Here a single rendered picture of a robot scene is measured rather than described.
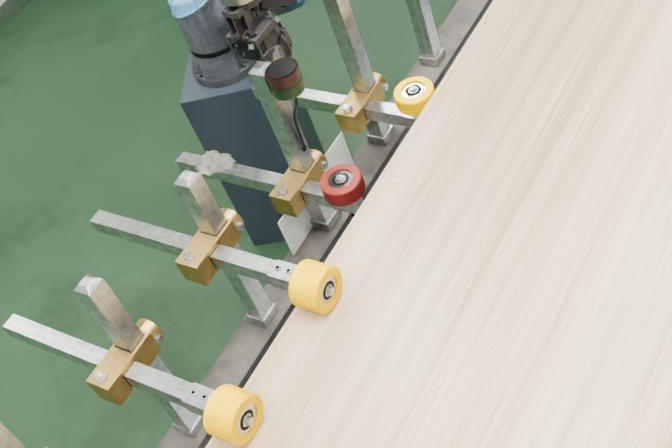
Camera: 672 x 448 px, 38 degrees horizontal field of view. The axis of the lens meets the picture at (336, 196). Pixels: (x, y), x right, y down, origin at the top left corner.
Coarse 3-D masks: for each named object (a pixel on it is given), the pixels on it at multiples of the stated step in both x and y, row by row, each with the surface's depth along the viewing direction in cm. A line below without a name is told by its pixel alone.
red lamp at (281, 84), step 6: (294, 60) 171; (294, 72) 169; (300, 72) 171; (288, 78) 169; (294, 78) 170; (300, 78) 171; (270, 84) 171; (276, 84) 170; (282, 84) 169; (288, 84) 170; (294, 84) 170
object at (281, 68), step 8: (272, 64) 172; (280, 64) 171; (288, 64) 171; (296, 64) 170; (272, 72) 170; (280, 72) 170; (288, 72) 169; (288, 88) 170; (296, 104) 176; (296, 120) 181; (296, 128) 183; (304, 144) 186
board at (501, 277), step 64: (512, 0) 202; (576, 0) 197; (640, 0) 191; (512, 64) 189; (576, 64) 184; (640, 64) 179; (448, 128) 182; (512, 128) 177; (576, 128) 173; (640, 128) 169; (384, 192) 175; (448, 192) 171; (512, 192) 167; (576, 192) 163; (640, 192) 159; (384, 256) 165; (448, 256) 161; (512, 256) 158; (576, 256) 154; (640, 256) 151; (320, 320) 160; (384, 320) 156; (448, 320) 153; (512, 320) 150; (576, 320) 146; (640, 320) 143; (256, 384) 155; (320, 384) 151; (384, 384) 148; (448, 384) 145; (512, 384) 142; (576, 384) 139; (640, 384) 137
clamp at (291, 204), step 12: (312, 156) 192; (324, 156) 193; (288, 168) 191; (312, 168) 190; (324, 168) 193; (288, 180) 189; (300, 180) 188; (312, 180) 190; (276, 192) 188; (288, 192) 187; (300, 192) 188; (276, 204) 189; (288, 204) 186; (300, 204) 188
